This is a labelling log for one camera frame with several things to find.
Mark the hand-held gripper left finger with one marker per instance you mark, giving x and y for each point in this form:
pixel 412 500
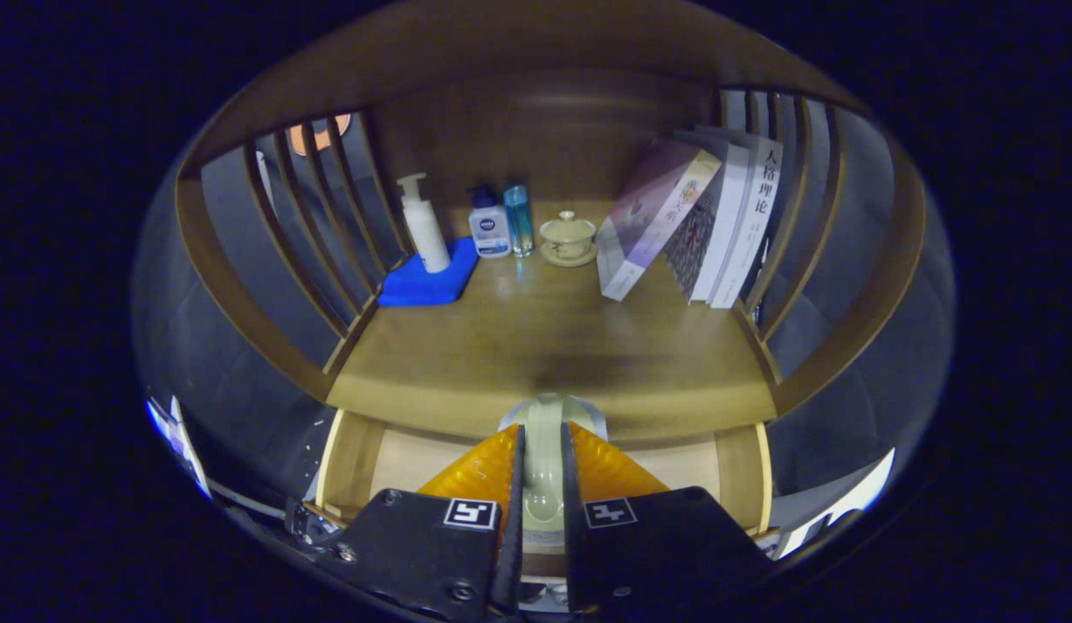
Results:
pixel 511 536

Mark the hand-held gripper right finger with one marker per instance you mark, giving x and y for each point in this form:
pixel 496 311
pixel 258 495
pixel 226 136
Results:
pixel 573 536

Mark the pale green ceramic ornament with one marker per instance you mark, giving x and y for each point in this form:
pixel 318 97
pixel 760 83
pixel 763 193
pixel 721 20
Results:
pixel 542 450

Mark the wooden drawer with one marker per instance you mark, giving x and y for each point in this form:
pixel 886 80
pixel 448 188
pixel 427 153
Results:
pixel 397 459

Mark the wooden countertop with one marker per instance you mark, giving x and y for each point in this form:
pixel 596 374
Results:
pixel 501 346

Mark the wooden cabinet with slatted shelf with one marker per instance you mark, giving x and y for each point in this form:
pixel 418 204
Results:
pixel 544 130

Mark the blue folded cloth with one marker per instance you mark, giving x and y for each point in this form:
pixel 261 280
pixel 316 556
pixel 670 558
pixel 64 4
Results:
pixel 419 287

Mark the white appliance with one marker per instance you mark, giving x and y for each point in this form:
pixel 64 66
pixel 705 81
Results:
pixel 856 497

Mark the beige lidded ceramic cup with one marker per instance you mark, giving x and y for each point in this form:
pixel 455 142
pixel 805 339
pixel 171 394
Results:
pixel 568 238

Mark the small white blue-capped bottle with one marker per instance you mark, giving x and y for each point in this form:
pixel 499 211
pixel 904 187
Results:
pixel 490 229

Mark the white pump bottle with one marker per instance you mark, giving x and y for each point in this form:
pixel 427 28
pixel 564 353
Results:
pixel 427 238

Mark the teal slim bottle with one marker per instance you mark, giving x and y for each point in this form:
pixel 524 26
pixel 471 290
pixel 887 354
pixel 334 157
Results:
pixel 518 221

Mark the dark patterned book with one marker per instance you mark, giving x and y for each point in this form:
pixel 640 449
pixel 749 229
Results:
pixel 696 238

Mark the purple cover book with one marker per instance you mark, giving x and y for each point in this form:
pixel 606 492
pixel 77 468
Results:
pixel 648 221

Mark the plain white book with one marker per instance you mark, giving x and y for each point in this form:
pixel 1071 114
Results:
pixel 728 225

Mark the white book with black characters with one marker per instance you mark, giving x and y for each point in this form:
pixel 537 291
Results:
pixel 756 216

